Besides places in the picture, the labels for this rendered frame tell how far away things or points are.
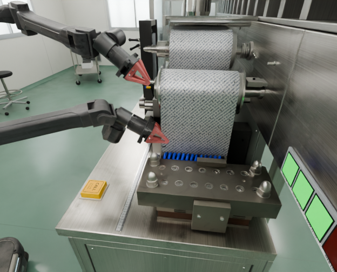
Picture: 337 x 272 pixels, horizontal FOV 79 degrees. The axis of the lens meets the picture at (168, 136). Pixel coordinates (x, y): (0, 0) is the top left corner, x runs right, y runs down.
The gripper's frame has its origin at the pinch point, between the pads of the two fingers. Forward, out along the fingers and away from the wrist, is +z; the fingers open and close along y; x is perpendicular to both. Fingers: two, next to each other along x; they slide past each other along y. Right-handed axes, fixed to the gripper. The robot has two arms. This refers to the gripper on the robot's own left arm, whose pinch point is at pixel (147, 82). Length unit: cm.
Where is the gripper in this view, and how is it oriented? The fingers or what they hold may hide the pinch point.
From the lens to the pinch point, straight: 70.7
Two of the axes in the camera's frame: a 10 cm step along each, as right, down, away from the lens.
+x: 6.3, -5.9, -5.1
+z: 7.6, 6.0, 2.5
